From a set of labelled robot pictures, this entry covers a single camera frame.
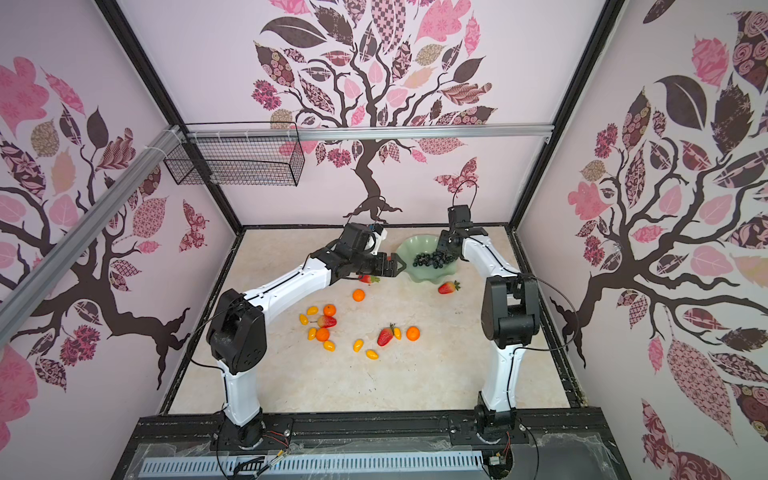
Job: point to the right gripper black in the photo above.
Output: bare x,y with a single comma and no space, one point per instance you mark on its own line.
443,241

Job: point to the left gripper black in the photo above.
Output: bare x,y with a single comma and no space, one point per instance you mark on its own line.
390,271

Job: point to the light green wavy fruit bowl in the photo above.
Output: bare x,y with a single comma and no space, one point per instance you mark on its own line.
409,248

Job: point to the dark fake grape bunch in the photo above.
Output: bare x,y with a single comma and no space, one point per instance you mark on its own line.
435,260

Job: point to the strawberry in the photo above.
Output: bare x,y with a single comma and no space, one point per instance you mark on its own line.
368,279
449,287
326,322
386,335

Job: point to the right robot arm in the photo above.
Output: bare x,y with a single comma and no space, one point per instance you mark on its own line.
509,320

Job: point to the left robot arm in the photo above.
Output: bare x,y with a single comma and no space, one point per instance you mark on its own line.
238,333

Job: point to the strawberry in fruit cluster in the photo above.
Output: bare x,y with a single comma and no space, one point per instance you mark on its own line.
326,322

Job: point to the orange at centre back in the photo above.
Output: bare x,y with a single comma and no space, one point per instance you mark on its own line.
359,294

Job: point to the orange front right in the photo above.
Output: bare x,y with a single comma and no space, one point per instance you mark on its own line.
413,333

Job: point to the orange bottom of cluster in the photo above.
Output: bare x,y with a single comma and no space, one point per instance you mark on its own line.
322,334

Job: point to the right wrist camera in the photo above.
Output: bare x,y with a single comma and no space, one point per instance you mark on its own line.
459,217

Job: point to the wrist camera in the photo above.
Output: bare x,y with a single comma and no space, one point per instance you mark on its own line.
378,231
459,217

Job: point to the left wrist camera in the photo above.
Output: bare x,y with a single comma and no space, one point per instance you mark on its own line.
378,231

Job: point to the black wire basket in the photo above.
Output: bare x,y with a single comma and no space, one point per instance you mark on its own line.
260,153

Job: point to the aluminium rail back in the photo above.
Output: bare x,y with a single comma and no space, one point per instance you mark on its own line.
374,133

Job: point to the aluminium rail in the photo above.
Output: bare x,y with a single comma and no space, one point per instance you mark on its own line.
374,133
24,299

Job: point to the white vented cable duct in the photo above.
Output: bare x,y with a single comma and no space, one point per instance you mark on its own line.
446,464

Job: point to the black base frame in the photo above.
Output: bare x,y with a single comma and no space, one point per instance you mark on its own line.
560,443

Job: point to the aluminium rail left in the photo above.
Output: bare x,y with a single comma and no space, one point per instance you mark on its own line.
24,299

